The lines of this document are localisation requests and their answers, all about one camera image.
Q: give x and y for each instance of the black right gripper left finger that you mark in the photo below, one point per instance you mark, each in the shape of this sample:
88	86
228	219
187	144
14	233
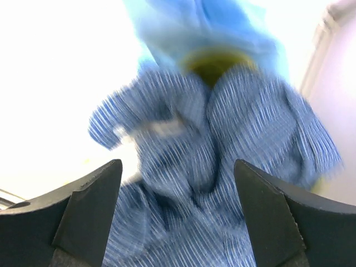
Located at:
68	226

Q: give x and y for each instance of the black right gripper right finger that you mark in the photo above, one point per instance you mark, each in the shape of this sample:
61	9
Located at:
289	226

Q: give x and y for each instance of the dark blue checked shirt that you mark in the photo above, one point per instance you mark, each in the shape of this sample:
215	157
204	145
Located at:
185	209

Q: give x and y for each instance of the light blue shirt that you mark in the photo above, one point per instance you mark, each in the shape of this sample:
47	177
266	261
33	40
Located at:
171	30

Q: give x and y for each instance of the green laundry basket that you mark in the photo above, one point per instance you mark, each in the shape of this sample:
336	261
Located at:
211	63

